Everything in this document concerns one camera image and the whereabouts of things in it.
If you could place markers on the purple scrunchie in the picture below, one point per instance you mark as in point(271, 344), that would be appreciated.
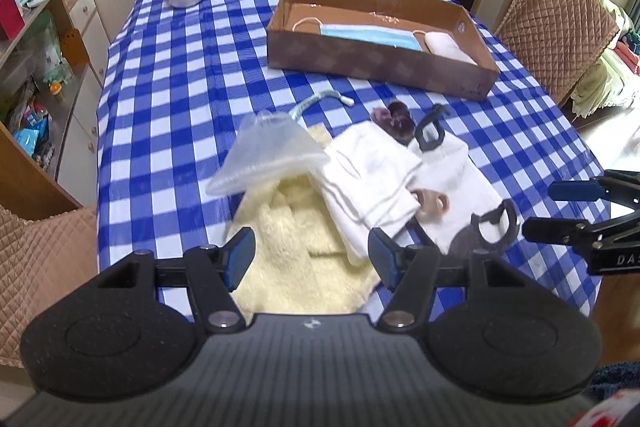
point(395, 122)

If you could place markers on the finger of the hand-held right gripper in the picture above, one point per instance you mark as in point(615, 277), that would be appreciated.
point(552, 229)
point(575, 191)

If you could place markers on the black claw hair clip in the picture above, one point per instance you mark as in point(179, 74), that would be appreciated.
point(427, 137)
point(509, 222)

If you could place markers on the blue face mask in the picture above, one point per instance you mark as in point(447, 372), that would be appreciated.
point(370, 36)

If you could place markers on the blue checkered tablecloth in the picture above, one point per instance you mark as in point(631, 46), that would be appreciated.
point(175, 82)

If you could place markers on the wooden shelf cabinet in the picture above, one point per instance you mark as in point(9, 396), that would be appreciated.
point(82, 72)

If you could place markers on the red box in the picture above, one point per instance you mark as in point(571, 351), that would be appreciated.
point(10, 14)

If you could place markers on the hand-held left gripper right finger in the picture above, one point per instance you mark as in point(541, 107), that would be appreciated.
point(384, 257)

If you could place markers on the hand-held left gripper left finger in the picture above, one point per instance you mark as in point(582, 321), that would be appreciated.
point(239, 257)

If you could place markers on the clear plastic bag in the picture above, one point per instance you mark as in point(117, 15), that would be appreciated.
point(272, 152)

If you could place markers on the red patterned clothing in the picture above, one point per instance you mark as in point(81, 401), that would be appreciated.
point(615, 407)

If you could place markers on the brown quilted chair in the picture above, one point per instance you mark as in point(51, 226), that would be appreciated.
point(555, 22)
point(40, 287)

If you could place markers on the brown cardboard box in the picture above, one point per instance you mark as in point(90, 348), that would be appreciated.
point(375, 67)

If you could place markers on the light blue hair band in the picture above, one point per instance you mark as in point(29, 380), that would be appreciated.
point(310, 102)

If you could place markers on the yellow fluffy towel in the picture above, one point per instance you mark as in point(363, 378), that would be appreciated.
point(285, 232)

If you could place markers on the small white folded cloth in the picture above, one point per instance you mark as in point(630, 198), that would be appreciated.
point(445, 44)

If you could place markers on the sofa with cream cover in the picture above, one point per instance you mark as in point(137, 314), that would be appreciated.
point(610, 57)

